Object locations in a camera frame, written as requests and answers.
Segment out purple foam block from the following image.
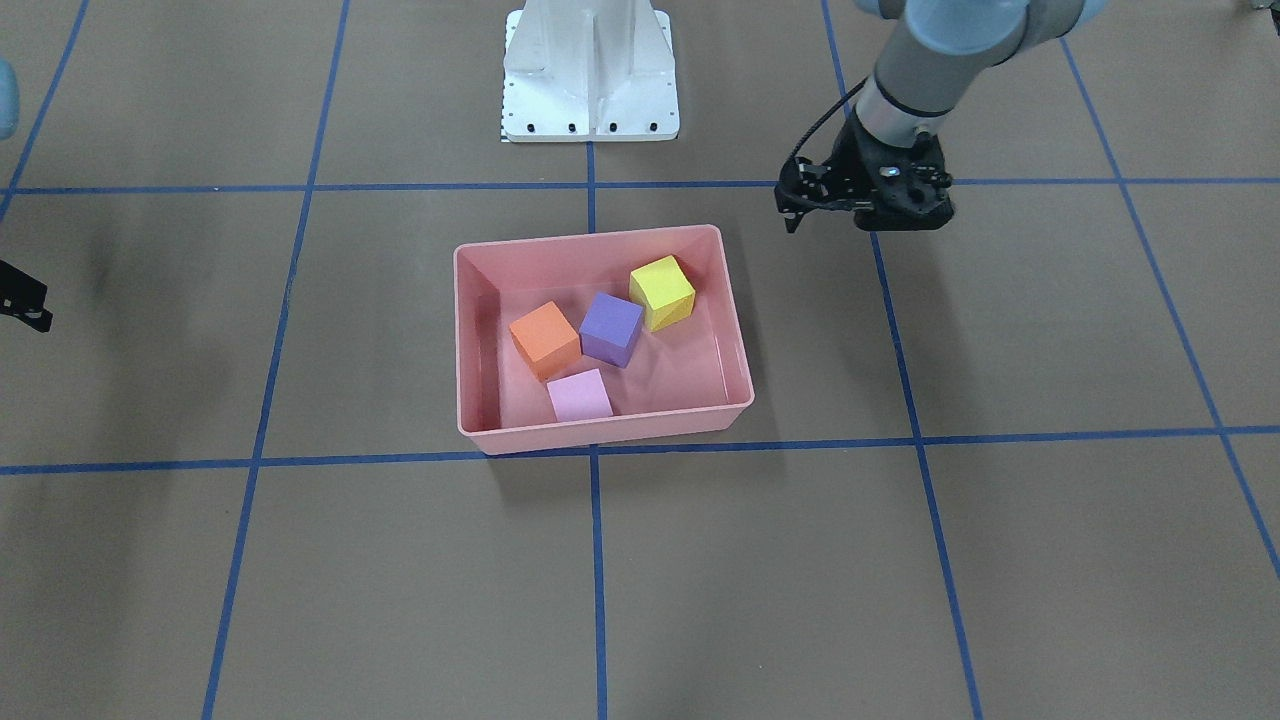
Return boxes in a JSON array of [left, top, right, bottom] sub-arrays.
[[579, 292, 644, 368]]

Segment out pink foam block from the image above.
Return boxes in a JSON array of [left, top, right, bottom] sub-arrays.
[[547, 369, 614, 423]]

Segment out yellow foam block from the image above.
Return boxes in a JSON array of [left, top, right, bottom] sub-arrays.
[[628, 255, 696, 333]]

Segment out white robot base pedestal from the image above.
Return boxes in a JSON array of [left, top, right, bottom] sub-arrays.
[[500, 1, 681, 143]]

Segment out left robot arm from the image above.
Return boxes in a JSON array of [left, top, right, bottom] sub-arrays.
[[773, 1, 1105, 233]]

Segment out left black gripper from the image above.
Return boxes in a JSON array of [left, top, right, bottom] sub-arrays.
[[774, 115, 955, 234]]

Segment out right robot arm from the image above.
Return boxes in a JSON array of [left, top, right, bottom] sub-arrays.
[[1, 58, 52, 333]]

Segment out orange foam block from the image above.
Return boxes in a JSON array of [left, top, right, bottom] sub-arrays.
[[508, 301, 582, 380]]

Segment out pink plastic bin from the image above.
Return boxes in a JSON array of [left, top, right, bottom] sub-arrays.
[[452, 225, 755, 455]]

